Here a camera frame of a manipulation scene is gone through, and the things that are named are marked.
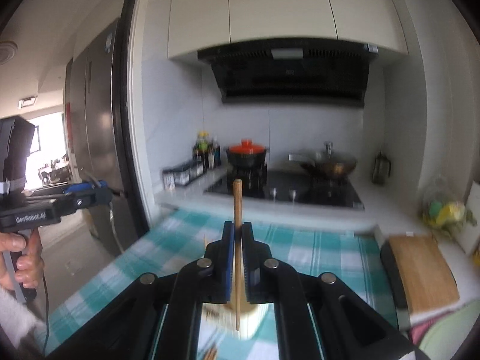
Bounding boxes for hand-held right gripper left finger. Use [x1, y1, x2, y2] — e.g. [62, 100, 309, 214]
[49, 220, 237, 360]

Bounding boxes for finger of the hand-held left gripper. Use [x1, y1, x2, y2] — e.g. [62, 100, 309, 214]
[62, 180, 110, 196]

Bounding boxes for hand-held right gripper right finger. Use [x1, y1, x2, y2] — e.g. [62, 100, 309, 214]
[242, 221, 421, 360]

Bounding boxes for cream utensil holder box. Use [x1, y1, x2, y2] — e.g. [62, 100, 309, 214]
[199, 300, 269, 341]

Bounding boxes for single brown chopstick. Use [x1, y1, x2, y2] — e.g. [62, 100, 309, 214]
[232, 179, 243, 332]

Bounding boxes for person's left forearm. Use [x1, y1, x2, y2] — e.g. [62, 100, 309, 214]
[0, 288, 43, 350]

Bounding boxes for person's left hand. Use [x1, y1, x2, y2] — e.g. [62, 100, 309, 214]
[0, 228, 44, 291]

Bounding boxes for grey refrigerator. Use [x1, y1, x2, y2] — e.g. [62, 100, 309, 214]
[63, 17, 130, 258]

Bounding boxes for teal checked tablecloth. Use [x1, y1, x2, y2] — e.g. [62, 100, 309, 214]
[48, 208, 399, 360]

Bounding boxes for spice jars and bottles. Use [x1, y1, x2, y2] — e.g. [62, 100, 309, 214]
[163, 159, 205, 190]

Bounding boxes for black gas hob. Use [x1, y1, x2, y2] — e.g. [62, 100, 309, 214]
[204, 168, 365, 211]

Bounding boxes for black pot with red lid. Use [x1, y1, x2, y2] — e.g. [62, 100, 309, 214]
[224, 139, 270, 170]

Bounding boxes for wok with glass lid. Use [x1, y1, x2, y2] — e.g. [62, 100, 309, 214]
[288, 141, 358, 179]

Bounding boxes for glass pitcher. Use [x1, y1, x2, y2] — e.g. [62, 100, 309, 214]
[372, 151, 393, 185]

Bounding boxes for wooden cutting board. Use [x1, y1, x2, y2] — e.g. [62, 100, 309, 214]
[389, 235, 461, 314]

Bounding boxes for pink mat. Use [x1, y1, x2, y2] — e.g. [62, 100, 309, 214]
[408, 318, 444, 346]

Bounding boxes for black range hood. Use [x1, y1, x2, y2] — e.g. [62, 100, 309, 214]
[197, 38, 378, 108]

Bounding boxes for yellow green plastic bag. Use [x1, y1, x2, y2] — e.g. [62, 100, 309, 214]
[421, 183, 478, 239]

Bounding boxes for green cutting board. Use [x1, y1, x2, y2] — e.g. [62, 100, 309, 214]
[417, 307, 480, 360]

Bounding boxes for white knife block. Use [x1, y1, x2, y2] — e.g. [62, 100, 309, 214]
[462, 181, 480, 256]

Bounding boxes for black door frame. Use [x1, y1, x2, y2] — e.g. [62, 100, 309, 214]
[110, 0, 151, 241]

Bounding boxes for black cable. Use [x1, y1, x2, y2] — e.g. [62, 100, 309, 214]
[37, 270, 52, 358]

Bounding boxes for white wall cabinet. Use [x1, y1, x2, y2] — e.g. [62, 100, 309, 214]
[167, 0, 410, 61]

